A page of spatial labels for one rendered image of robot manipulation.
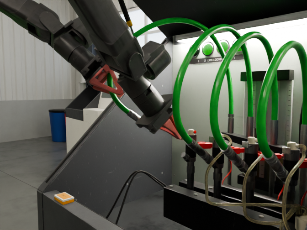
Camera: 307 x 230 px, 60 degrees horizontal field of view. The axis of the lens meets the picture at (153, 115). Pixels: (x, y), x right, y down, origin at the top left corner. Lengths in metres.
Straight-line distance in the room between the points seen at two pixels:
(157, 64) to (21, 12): 0.34
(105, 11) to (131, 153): 0.61
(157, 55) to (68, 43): 0.23
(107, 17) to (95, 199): 0.61
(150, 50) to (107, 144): 0.41
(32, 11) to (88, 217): 0.50
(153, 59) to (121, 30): 0.13
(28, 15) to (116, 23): 0.30
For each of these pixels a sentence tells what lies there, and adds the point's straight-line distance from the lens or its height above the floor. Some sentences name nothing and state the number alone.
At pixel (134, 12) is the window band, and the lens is 6.56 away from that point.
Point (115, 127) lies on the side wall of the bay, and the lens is 0.91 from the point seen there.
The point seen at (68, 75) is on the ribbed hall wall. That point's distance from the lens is 8.12.
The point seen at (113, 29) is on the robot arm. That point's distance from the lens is 0.48.
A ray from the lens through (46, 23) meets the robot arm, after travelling 0.71.
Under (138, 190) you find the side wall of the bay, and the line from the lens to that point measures 1.03.
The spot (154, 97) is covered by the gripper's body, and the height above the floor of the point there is 1.22.
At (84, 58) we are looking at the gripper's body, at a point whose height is 1.31.
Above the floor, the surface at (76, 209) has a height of 0.95.
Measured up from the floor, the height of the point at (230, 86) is 1.24.
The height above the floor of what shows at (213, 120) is 1.18.
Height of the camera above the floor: 1.23
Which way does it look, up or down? 5 degrees down
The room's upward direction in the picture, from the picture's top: straight up
